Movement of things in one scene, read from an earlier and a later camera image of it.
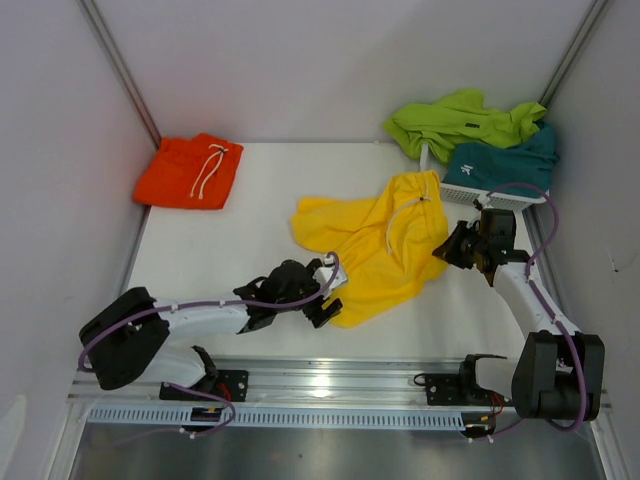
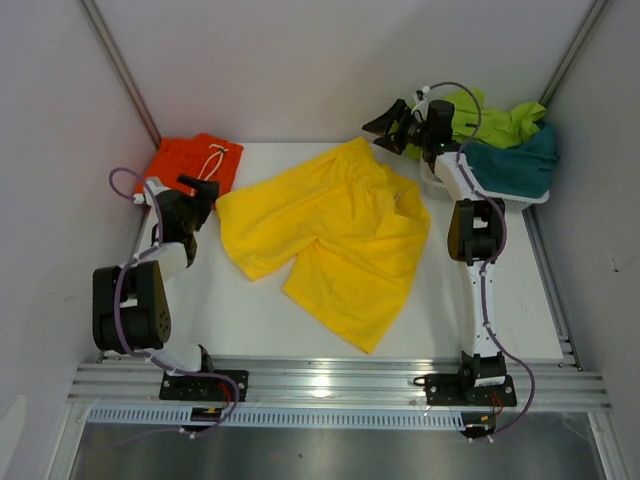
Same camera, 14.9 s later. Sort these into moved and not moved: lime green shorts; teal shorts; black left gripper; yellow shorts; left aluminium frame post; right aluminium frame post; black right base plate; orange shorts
Moved: yellow shorts; black left gripper
Not moved: left aluminium frame post; black right base plate; teal shorts; right aluminium frame post; lime green shorts; orange shorts
